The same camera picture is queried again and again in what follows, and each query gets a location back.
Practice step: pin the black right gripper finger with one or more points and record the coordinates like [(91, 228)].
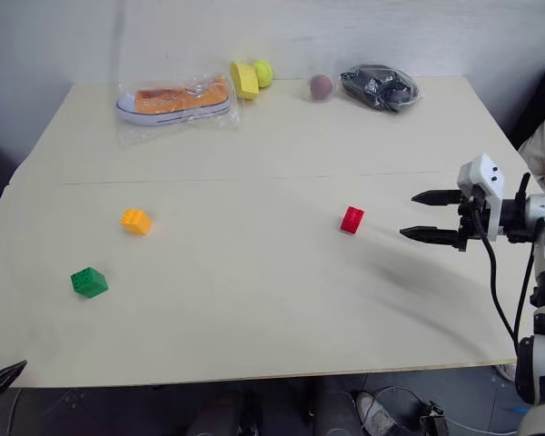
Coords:
[(436, 197), (429, 234)]

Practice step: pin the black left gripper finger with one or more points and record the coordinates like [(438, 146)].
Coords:
[(2, 378)]

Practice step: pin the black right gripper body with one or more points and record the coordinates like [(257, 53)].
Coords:
[(467, 227)]

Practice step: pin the red toy brick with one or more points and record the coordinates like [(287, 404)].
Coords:
[(352, 220)]

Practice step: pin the black item in plastic bag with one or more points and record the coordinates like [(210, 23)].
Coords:
[(381, 88)]

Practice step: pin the green toy brick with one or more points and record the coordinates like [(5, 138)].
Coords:
[(89, 281)]

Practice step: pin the black chair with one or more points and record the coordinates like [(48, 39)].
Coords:
[(538, 104)]

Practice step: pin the reddish brown ball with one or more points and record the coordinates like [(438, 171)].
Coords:
[(321, 87)]

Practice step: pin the small black floor device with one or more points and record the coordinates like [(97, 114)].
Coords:
[(436, 420)]

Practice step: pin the white shoe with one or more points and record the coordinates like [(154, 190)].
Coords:
[(379, 415)]

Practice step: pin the orange toy brick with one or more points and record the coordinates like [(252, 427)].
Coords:
[(135, 221)]

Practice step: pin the yellow-green tennis ball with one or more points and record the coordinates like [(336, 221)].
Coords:
[(264, 72)]

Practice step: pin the yellow foam block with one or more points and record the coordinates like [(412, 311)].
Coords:
[(244, 81)]

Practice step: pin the orange canvas sneaker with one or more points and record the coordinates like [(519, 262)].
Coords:
[(177, 102)]

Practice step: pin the orange shoe in plastic bag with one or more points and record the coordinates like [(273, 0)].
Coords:
[(134, 134)]

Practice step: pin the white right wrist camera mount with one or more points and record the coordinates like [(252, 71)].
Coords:
[(486, 177)]

